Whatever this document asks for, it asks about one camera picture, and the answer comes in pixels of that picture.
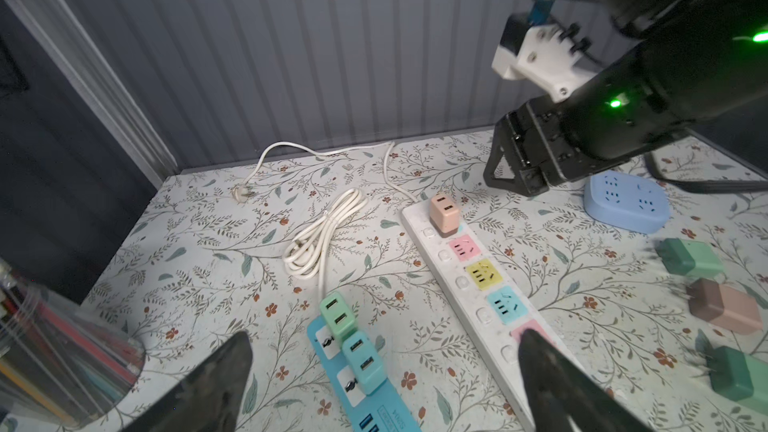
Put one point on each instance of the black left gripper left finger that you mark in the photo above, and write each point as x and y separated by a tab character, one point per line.
207	399

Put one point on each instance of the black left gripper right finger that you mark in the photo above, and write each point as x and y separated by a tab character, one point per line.
561	397

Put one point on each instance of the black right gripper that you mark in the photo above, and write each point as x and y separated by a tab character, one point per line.
630	108

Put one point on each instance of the light green plug adapter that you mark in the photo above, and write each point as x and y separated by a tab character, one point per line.
338	315

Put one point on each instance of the teal plug adapter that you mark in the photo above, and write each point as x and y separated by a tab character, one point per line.
366	364

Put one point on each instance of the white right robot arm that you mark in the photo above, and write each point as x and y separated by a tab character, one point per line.
693	60

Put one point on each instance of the green plug adapter right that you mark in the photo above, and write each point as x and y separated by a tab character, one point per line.
689	258

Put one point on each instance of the dusty pink plug adapter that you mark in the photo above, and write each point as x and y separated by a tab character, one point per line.
724	307

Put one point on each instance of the white multicolour power strip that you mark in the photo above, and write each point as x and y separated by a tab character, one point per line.
493	309

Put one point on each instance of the blue square power socket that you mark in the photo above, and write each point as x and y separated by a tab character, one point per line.
626	201

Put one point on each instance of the pencil cup holder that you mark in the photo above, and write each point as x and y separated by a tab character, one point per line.
59	364

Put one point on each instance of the teal power strip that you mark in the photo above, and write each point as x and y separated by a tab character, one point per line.
384	410

